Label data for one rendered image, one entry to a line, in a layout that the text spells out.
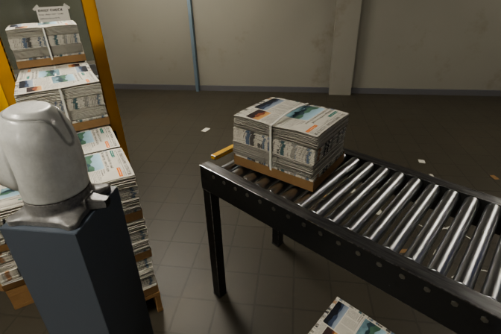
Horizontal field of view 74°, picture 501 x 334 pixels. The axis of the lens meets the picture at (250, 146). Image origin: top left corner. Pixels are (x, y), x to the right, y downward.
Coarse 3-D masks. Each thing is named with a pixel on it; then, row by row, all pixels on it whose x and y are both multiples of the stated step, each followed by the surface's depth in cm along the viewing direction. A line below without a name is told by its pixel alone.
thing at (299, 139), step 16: (304, 112) 133; (320, 112) 132; (336, 112) 133; (288, 128) 118; (304, 128) 118; (320, 128) 118; (336, 128) 125; (288, 144) 121; (304, 144) 117; (320, 144) 115; (336, 144) 132; (288, 160) 123; (304, 160) 119; (320, 160) 122; (304, 176) 121; (320, 176) 125
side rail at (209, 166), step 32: (224, 192) 137; (256, 192) 124; (288, 224) 117; (320, 224) 107; (352, 256) 101; (384, 256) 94; (384, 288) 97; (416, 288) 90; (448, 288) 84; (448, 320) 86; (480, 320) 80
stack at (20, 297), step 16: (0, 192) 163; (16, 192) 163; (0, 208) 152; (16, 208) 154; (0, 224) 152; (0, 240) 156; (0, 256) 158; (0, 272) 162; (16, 272) 165; (16, 288) 168; (16, 304) 171
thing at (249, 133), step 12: (252, 108) 137; (264, 108) 137; (276, 108) 137; (288, 108) 137; (240, 120) 131; (252, 120) 127; (264, 120) 126; (240, 132) 134; (252, 132) 130; (264, 132) 126; (240, 144) 135; (252, 144) 132; (264, 144) 128; (240, 156) 139; (252, 156) 134; (264, 156) 130
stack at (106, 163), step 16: (96, 128) 173; (96, 144) 157; (112, 144) 157; (96, 160) 143; (112, 160) 142; (96, 176) 131; (112, 176) 131; (128, 176) 132; (128, 192) 135; (128, 208) 137; (128, 224) 140; (144, 224) 144; (144, 240) 148; (144, 272) 155; (144, 288) 159; (160, 304) 168
